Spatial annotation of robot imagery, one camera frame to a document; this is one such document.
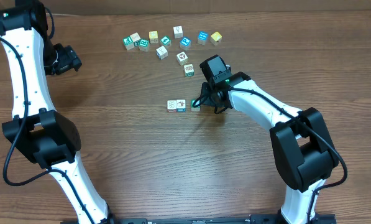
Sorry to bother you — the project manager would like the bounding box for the green L wooden block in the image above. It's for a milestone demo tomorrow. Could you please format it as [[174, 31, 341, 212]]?
[[191, 100, 201, 111]]

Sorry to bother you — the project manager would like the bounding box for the green B wooden block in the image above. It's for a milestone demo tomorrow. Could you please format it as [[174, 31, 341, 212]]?
[[183, 64, 195, 77]]

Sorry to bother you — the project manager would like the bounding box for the blue edged squirrel block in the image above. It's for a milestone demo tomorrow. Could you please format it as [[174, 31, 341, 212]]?
[[176, 100, 186, 112]]

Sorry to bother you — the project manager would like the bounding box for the red letter wooden block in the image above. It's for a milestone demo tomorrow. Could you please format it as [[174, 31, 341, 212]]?
[[167, 100, 177, 113]]

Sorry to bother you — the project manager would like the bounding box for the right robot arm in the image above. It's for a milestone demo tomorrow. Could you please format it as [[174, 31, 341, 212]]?
[[193, 55, 343, 223]]

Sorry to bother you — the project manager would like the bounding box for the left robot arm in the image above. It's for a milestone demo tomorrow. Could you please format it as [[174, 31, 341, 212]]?
[[0, 0, 116, 223]]

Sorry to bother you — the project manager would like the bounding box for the yellow edged animal block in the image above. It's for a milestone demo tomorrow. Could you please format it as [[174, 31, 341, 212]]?
[[176, 52, 188, 65]]

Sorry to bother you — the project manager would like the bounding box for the cardboard backdrop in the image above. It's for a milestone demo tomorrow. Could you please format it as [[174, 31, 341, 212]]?
[[0, 0, 371, 16]]

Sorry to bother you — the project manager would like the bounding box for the yellow top right block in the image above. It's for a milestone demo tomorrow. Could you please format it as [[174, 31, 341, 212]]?
[[210, 32, 222, 46]]

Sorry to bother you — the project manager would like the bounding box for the blue top wooden block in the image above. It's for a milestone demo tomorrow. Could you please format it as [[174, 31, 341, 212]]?
[[197, 31, 208, 45]]

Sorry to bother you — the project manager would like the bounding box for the blue P wooden block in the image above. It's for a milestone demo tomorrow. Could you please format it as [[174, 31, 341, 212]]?
[[180, 37, 191, 50]]

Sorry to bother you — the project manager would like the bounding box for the blue edged plain block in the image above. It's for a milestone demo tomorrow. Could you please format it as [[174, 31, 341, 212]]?
[[156, 46, 168, 60]]

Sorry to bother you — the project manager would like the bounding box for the green J wooden block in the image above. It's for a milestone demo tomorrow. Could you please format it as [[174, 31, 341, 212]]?
[[122, 36, 135, 50]]

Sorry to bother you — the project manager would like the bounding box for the green 4 wooden block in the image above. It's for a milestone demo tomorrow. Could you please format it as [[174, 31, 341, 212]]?
[[160, 35, 172, 48]]

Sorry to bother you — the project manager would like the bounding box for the plain white top block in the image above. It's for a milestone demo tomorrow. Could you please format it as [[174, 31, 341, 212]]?
[[173, 26, 183, 39]]

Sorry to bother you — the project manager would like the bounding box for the plain wood green-side block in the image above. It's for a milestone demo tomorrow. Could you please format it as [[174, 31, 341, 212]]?
[[130, 32, 141, 47]]

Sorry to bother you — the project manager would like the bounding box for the yellow top left block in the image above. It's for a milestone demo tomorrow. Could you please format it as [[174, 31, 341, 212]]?
[[149, 30, 159, 44]]

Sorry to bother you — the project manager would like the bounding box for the green R wooden block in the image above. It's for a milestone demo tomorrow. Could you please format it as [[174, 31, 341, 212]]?
[[139, 39, 150, 52]]

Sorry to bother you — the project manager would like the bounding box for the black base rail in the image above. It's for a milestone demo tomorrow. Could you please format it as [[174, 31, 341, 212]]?
[[60, 213, 337, 224]]

